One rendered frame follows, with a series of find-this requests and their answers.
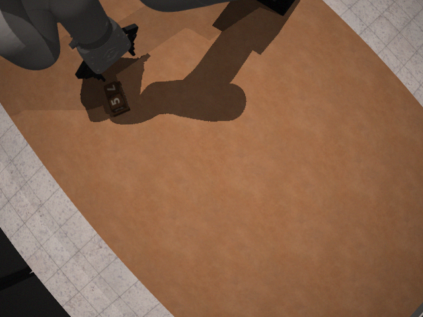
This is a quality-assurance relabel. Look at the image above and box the brown number cube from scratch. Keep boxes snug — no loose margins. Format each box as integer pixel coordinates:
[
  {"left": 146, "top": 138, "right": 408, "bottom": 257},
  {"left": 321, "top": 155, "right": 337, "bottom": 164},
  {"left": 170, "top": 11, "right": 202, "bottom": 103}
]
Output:
[
  {"left": 108, "top": 94, "right": 126, "bottom": 113},
  {"left": 104, "top": 81, "right": 122, "bottom": 98}
]

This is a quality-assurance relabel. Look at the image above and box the brown wooden tray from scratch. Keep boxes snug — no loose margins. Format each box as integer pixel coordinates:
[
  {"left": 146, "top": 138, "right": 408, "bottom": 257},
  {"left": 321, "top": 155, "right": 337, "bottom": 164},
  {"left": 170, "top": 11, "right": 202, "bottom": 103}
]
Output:
[{"left": 111, "top": 82, "right": 130, "bottom": 117}]

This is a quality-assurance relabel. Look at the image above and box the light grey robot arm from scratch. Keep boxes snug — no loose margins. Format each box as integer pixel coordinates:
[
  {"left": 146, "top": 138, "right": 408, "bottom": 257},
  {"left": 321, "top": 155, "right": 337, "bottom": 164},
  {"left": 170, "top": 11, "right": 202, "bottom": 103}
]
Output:
[{"left": 0, "top": 0, "right": 238, "bottom": 71}]

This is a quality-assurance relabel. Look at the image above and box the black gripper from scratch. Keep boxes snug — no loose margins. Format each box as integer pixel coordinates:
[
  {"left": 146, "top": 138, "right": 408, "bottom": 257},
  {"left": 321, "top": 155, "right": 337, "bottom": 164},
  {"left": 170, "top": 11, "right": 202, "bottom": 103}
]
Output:
[{"left": 75, "top": 17, "right": 138, "bottom": 82}]

